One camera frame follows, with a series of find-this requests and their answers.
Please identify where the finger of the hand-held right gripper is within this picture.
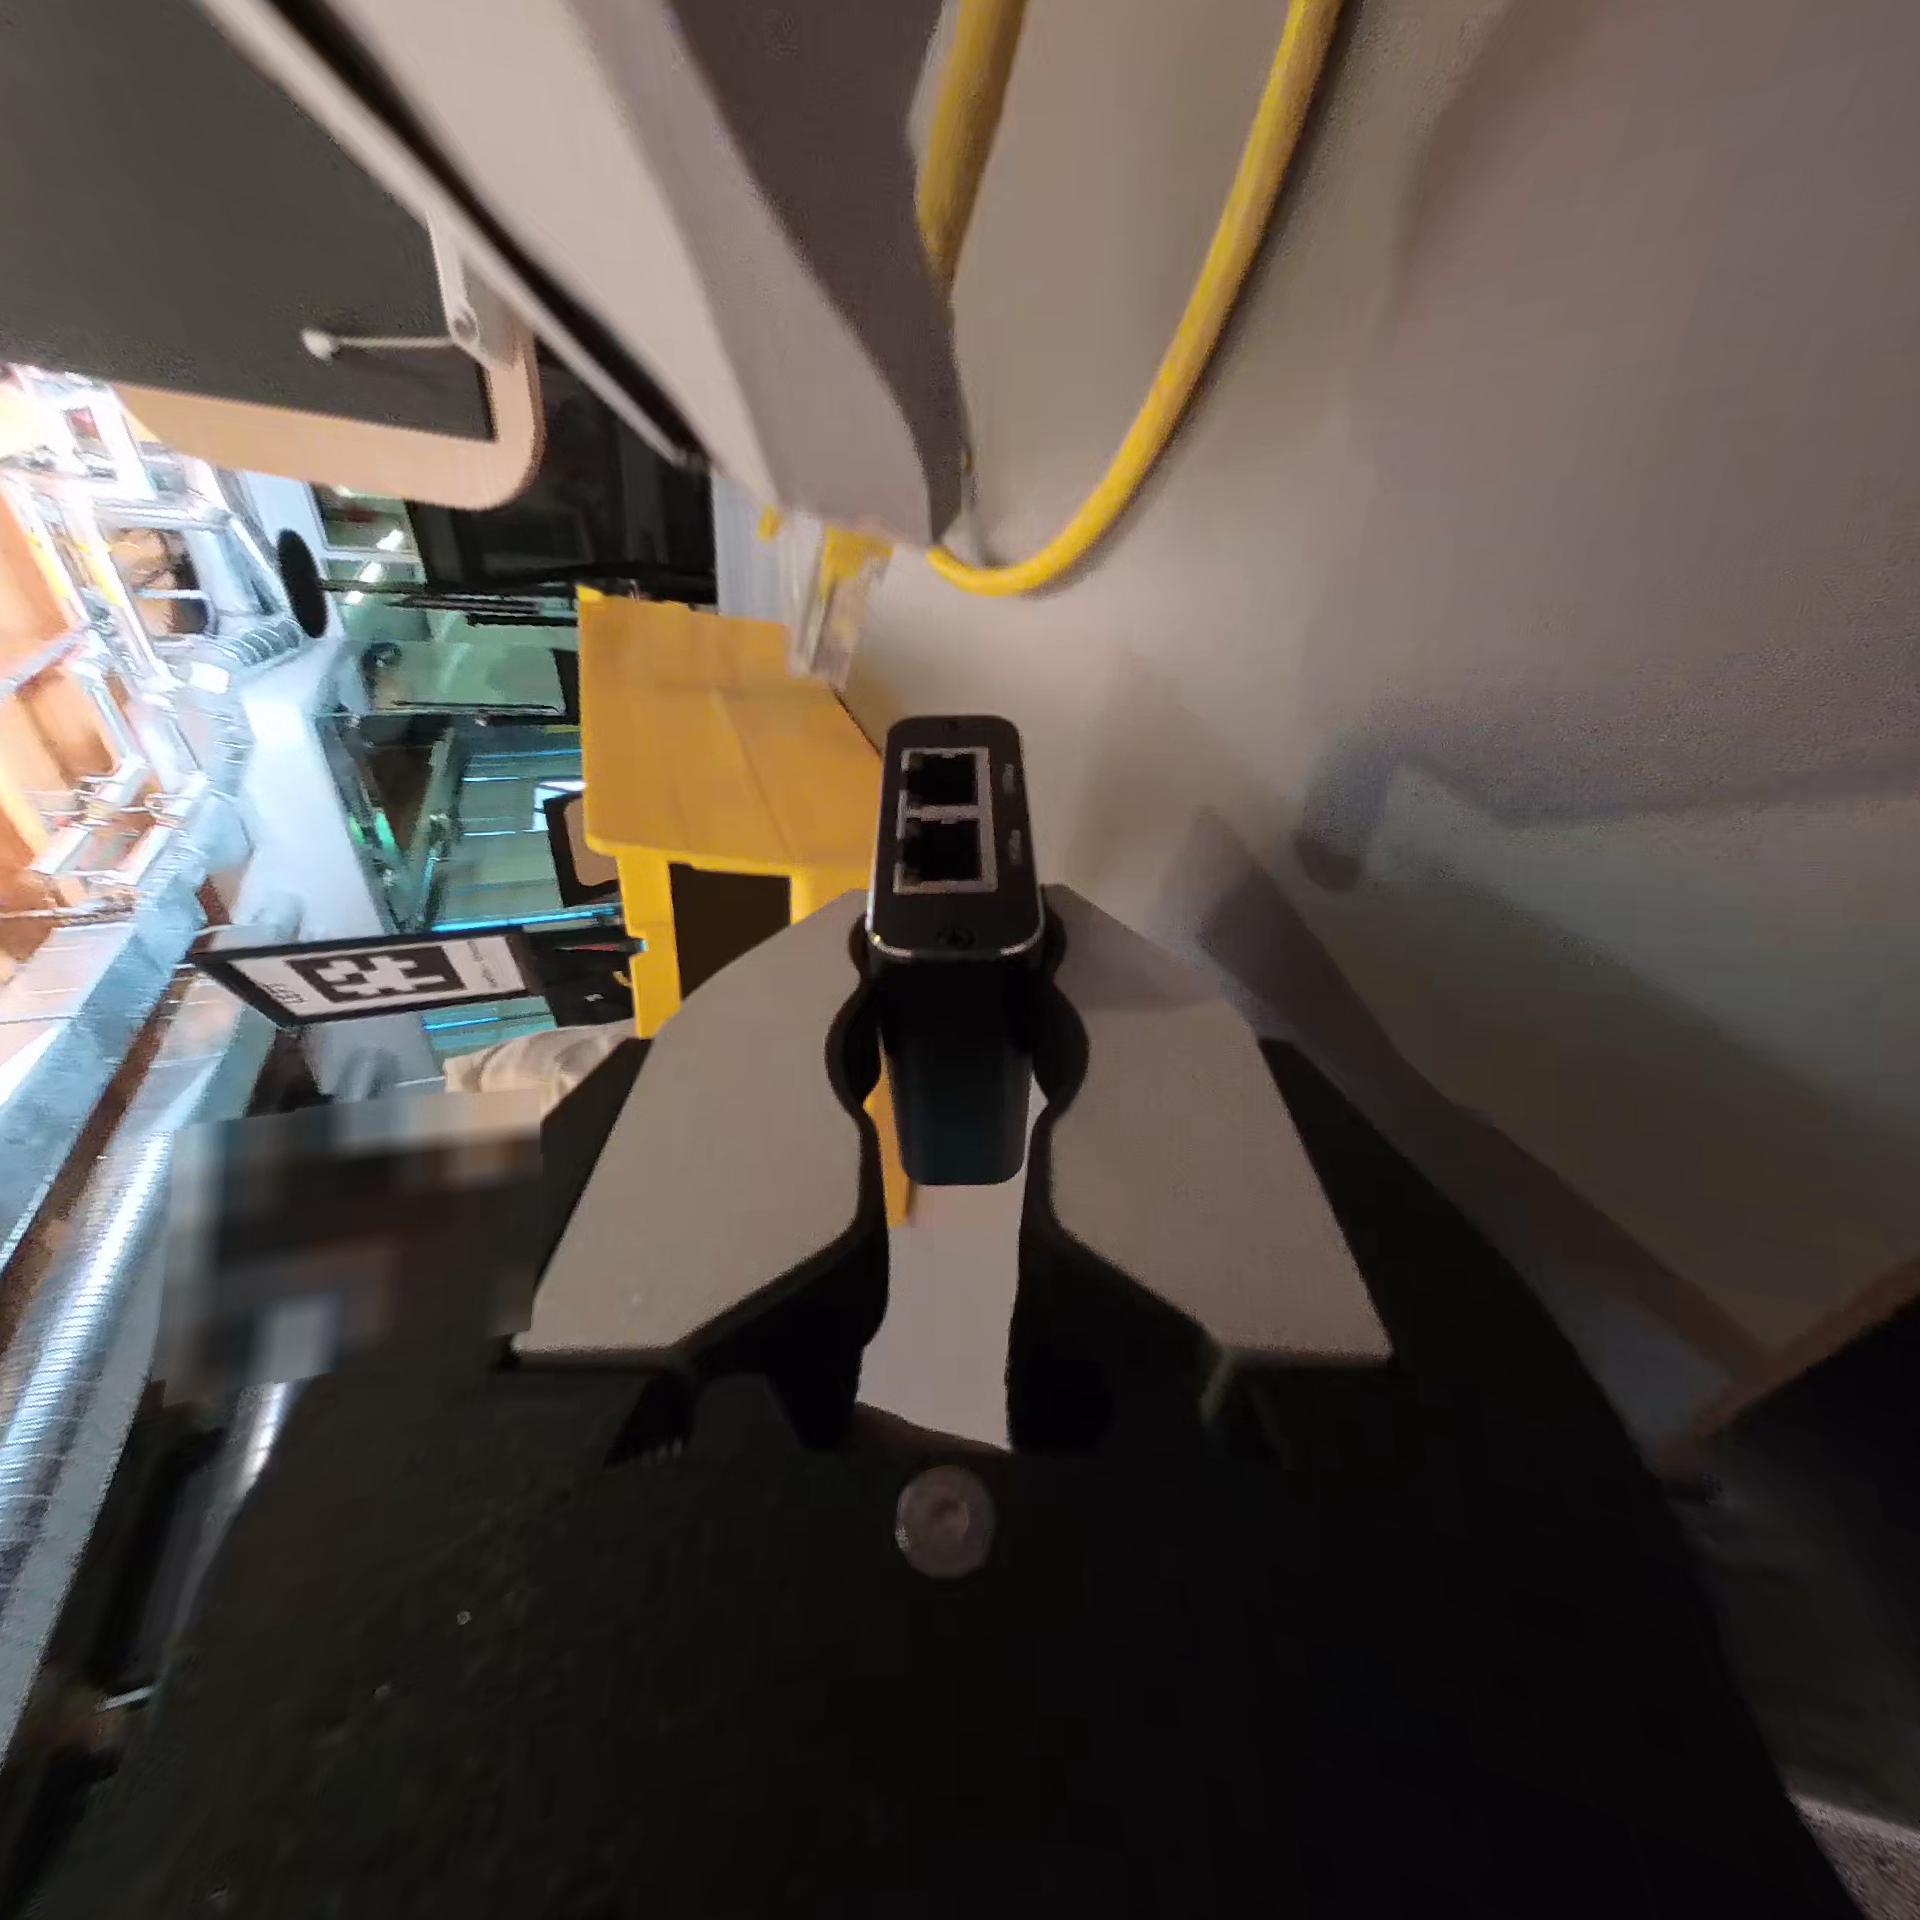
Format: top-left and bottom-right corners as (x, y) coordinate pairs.
(343, 0), (979, 551)

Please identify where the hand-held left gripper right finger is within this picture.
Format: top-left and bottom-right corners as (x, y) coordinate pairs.
(1005, 883), (1394, 1455)

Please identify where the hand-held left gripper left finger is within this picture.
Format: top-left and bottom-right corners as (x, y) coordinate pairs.
(515, 884), (894, 1450)

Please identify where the black ethernet port adapter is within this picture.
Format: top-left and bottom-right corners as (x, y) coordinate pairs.
(867, 715), (1053, 1191)

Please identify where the yellow ethernet cable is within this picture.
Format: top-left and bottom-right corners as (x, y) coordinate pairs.
(793, 0), (1349, 680)

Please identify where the printed tag sign board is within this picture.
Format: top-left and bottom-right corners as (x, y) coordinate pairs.
(193, 926), (530, 1035)

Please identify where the yellow table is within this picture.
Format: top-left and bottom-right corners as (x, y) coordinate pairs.
(576, 585), (919, 1220)

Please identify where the black board with wooden edge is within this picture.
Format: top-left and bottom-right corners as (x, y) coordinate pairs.
(0, 0), (542, 517)

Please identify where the silver metal beam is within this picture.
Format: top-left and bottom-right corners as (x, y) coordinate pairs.
(0, 840), (303, 1728)

